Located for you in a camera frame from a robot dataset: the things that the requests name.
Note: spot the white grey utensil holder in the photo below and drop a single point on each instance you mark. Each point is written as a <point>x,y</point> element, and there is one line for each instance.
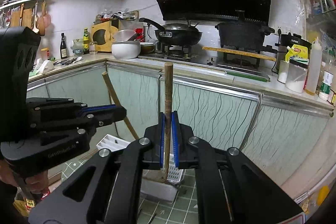
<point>151,188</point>

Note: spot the green glass bottle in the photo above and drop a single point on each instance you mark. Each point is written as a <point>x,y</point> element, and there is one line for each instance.
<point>86,40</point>

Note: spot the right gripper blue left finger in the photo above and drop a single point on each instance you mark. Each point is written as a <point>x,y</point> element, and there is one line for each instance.
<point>153,158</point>

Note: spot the white squeeze bottle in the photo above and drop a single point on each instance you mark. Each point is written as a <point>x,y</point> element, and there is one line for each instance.
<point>314,67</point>

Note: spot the dark soy sauce bottle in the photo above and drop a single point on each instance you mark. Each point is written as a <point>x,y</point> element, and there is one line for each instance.
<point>63,47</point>

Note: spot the clear jar white powder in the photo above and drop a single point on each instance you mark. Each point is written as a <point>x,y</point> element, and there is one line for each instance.
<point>296,76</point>

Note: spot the green checked tablecloth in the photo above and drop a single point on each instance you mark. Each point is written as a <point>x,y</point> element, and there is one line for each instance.
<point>183,209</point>

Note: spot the yellow toy microwave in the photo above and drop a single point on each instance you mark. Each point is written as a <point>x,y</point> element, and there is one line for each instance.
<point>102,36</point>

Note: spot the white rice cooker pot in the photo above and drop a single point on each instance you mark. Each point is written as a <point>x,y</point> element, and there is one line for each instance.
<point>125,45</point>

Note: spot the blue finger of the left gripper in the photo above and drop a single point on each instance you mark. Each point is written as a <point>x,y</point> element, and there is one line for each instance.
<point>98,108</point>
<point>105,118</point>

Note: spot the wooden chopstick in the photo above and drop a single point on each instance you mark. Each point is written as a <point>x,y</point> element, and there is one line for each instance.
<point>117,102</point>
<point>168,108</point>

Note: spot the hanging wooden board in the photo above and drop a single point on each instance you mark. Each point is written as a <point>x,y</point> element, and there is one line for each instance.
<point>25,20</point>

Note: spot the black wok pan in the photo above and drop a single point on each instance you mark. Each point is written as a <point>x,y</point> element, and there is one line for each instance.
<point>175,34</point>

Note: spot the green label white bottle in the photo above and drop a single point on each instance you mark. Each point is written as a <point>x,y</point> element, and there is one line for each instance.
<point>325,85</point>

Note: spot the person left hand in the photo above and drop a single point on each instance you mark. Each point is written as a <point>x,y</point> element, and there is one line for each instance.
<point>38,183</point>

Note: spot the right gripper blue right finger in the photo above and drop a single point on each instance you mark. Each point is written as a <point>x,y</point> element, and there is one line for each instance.
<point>184,155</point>

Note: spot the wooden cutting board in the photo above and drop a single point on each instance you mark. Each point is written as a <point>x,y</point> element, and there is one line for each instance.
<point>241,53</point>

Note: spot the black cast iron pot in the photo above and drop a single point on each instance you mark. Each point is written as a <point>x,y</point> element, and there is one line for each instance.
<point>238,34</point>

